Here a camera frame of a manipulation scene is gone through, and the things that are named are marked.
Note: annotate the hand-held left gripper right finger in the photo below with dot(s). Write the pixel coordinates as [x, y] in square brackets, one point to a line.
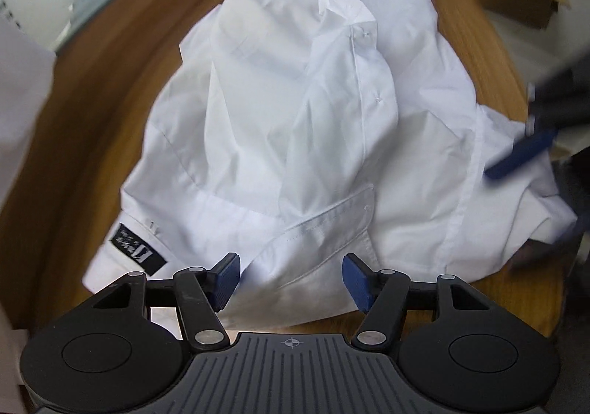
[357, 280]

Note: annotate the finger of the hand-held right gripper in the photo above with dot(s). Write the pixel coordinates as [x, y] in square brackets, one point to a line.
[521, 156]
[560, 84]

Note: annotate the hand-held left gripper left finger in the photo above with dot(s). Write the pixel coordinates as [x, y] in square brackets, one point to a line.
[226, 278]

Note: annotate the white collared shirt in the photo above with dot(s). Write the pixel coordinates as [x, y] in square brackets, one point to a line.
[286, 128]

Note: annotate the hanging white cloth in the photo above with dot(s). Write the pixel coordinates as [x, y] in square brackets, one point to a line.
[23, 110]

